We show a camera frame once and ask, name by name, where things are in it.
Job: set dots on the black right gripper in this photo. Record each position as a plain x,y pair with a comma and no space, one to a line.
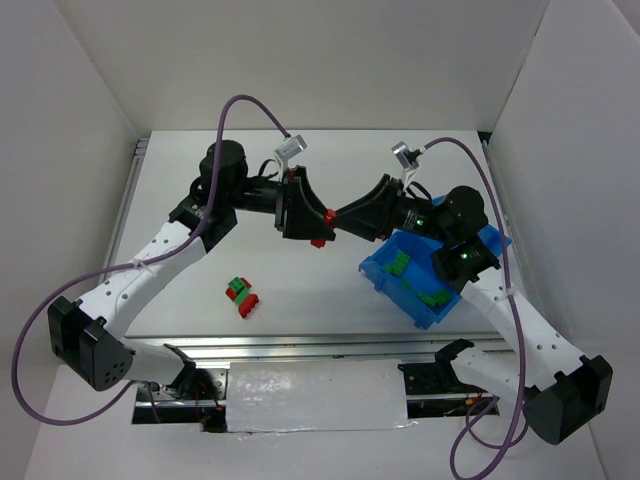
392,209

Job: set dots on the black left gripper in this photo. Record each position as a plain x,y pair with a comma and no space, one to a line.
286,203

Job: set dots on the red brick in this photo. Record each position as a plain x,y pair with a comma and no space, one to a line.
324,230

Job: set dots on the green lego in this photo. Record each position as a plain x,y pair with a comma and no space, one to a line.
398,265

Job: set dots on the green 2x3 lego brick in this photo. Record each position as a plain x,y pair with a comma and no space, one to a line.
429,300

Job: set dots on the green 2x4 lego brick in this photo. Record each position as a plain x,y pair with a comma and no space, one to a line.
442,298

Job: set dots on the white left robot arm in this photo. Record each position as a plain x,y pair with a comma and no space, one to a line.
86,334

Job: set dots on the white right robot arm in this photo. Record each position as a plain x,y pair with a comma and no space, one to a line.
559,388

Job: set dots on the blue plastic divided bin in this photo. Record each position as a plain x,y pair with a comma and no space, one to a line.
420,273

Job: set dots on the green lego brick lower stack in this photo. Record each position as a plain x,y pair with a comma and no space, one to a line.
238,289

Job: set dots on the red long toothed lego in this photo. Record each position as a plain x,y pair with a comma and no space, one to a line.
247,305

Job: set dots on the white foil cover sheet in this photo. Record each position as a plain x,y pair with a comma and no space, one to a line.
333,395

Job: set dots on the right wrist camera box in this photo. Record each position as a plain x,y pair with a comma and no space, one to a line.
408,158

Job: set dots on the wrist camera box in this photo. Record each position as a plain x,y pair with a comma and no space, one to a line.
290,148
408,158

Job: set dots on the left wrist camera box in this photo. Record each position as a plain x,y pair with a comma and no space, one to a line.
290,148

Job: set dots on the aluminium front rail frame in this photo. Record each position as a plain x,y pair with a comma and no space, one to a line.
410,347

